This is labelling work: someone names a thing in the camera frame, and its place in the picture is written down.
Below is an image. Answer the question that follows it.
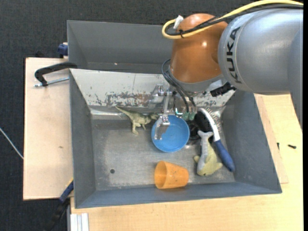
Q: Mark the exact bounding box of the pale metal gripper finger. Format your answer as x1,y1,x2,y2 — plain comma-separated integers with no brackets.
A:
154,118,164,141
160,115,171,135

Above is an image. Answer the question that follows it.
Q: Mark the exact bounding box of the blue bowl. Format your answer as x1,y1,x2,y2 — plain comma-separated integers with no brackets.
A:
151,114,191,153

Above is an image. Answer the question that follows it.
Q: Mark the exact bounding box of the green toy dinosaur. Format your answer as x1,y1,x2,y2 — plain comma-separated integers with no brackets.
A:
115,106,159,136

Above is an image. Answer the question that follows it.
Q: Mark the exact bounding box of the black round object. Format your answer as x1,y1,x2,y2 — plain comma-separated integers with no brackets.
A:
187,111,217,144

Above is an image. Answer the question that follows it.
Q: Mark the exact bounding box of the grey metal bin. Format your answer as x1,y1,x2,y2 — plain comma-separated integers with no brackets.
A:
66,20,282,209

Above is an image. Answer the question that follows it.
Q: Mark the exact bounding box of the orange plastic cup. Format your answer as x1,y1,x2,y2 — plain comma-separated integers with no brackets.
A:
154,160,190,190

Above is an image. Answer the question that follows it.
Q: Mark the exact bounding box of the yellow and grey plush shark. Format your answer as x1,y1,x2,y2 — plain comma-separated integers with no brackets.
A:
193,130,224,177

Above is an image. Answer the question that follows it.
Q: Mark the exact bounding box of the black cylinder on white bracket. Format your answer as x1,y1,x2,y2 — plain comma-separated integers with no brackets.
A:
209,80,237,98

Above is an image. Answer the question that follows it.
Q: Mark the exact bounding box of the white brush with blue handle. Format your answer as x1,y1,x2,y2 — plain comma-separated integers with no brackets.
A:
198,107,236,173

